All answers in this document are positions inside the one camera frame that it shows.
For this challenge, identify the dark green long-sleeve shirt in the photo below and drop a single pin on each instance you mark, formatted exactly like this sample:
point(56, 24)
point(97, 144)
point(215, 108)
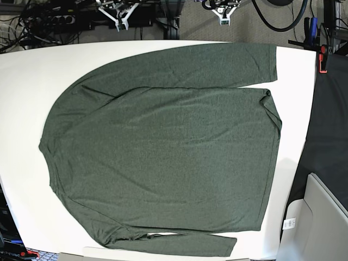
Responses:
point(166, 151)

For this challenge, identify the black power strip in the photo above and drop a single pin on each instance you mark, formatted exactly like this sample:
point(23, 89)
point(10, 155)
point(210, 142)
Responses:
point(58, 20)

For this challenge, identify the red clamp on table edge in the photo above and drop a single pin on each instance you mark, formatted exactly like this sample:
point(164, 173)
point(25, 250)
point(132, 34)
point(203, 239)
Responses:
point(324, 52)

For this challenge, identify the grey plastic bin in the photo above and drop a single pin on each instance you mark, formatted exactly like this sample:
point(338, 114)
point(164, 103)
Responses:
point(315, 227)

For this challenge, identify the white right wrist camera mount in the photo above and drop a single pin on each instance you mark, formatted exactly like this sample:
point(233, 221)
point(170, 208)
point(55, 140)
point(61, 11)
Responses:
point(118, 11)

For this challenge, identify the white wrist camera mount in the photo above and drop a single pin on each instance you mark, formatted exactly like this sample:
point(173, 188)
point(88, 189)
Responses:
point(224, 14)
point(118, 11)

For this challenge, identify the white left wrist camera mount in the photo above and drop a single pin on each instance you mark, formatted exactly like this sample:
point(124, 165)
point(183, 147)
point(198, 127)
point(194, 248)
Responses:
point(224, 14)

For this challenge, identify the blue and black handled tools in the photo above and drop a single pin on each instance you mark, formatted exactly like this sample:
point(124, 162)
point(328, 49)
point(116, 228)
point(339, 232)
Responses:
point(310, 30)

